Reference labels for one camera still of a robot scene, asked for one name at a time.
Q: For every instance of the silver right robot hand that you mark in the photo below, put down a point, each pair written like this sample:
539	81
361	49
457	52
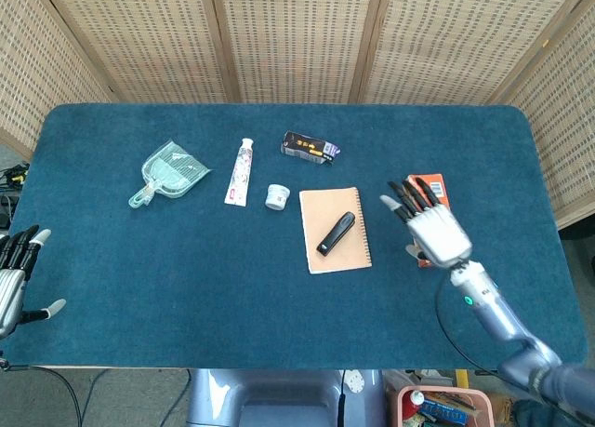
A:
439	236

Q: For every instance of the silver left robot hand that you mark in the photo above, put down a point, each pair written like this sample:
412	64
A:
11	287

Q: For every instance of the black stapler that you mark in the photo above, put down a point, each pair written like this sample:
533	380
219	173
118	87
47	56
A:
335	235

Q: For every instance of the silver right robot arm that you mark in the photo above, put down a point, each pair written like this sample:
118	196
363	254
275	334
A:
493	306

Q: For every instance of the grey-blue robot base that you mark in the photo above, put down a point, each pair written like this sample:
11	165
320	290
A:
279	399

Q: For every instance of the tan spiral notebook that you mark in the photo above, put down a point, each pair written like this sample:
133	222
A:
321	204

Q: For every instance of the orange cardboard box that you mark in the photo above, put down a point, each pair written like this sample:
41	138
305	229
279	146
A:
439	187

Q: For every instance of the black cardboard box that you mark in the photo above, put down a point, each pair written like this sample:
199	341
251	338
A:
307	148

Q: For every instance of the small white jar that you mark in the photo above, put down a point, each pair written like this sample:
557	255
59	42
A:
277	196

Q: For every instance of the red and white bottle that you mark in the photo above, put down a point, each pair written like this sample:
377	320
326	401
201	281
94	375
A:
414	401

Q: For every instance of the white perforated disc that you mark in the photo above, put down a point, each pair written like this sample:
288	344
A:
355	381

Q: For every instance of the pink plastic basket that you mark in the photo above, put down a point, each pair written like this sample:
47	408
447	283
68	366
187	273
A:
483	401

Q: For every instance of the blue carpet table mat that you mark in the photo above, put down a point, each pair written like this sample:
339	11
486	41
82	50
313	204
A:
186	283

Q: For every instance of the green dustpan in plastic bag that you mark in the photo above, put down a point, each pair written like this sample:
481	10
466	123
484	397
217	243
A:
172	173

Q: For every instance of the white floral toothpaste tube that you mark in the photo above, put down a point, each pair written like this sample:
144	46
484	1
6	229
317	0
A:
239	176

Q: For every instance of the woven rattan folding screen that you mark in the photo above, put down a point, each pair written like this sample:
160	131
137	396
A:
297	41

